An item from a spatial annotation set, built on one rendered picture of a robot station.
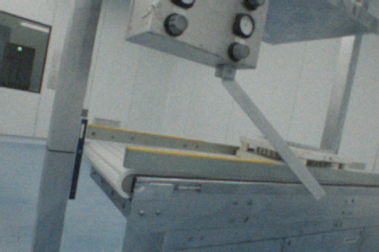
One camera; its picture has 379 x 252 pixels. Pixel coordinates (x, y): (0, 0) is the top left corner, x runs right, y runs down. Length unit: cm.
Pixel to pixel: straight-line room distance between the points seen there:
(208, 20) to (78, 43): 35
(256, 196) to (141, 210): 27
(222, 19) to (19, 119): 516
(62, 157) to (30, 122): 483
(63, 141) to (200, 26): 43
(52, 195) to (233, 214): 42
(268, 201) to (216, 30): 39
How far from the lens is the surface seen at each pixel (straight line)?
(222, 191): 59
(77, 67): 73
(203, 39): 48
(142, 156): 48
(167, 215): 54
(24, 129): 557
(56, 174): 75
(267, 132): 57
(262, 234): 79
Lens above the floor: 99
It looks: 3 degrees down
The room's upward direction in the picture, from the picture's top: 11 degrees clockwise
